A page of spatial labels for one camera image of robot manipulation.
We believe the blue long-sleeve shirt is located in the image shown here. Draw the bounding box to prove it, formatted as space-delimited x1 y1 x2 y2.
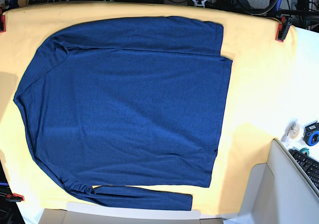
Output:
13 16 232 211

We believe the yellow table cloth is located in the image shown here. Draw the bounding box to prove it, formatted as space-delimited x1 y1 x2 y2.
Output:
0 1 301 215

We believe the clear tape roll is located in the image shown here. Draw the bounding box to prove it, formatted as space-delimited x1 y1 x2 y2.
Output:
281 119 305 146

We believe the red clamp top right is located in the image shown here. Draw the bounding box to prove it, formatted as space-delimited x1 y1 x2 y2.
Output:
275 16 293 42

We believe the red clamp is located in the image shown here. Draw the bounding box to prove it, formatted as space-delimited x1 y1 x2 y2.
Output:
4 194 24 203
0 8 5 33
275 16 293 42

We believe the white cardboard box right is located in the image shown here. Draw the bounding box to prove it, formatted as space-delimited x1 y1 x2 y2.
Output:
237 139 319 224

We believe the green tape roll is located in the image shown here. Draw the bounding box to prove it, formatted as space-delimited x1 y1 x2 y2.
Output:
300 148 310 156

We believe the blue tape measure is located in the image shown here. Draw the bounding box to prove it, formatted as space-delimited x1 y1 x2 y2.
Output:
303 121 319 146

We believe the black keyboard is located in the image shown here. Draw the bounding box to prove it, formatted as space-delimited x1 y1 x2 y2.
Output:
289 149 319 190

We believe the red clamp bottom left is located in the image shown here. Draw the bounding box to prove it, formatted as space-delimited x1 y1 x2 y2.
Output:
4 194 24 203

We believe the red clamp top left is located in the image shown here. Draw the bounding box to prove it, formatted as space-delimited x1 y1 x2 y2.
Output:
0 8 5 33

